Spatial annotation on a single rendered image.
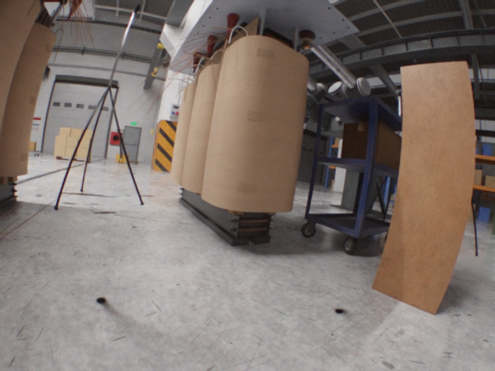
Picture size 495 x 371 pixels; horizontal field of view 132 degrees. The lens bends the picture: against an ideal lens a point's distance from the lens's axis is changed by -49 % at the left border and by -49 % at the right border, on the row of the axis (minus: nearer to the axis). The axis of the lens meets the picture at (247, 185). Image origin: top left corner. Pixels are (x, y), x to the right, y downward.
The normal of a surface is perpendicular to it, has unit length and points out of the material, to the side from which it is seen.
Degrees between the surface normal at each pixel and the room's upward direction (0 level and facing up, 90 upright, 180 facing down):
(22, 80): 90
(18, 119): 90
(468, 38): 90
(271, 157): 90
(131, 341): 0
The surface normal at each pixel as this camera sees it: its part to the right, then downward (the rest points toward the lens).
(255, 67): -0.07, 0.07
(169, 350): 0.14, -0.99
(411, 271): -0.84, -0.07
